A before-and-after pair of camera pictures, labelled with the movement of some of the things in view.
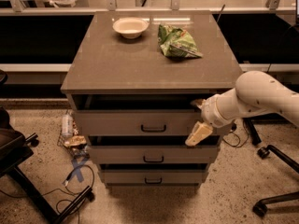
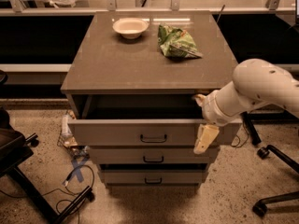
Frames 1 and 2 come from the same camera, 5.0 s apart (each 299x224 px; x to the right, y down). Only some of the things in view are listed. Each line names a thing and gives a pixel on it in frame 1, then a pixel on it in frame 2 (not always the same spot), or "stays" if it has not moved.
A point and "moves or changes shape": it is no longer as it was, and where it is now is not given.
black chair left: x=15 y=147 stays
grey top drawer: x=141 y=122 moves or changes shape
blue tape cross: x=77 y=170 stays
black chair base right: x=260 y=208 stays
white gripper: x=212 y=112 -> x=209 y=110
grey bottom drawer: x=153 y=177 stays
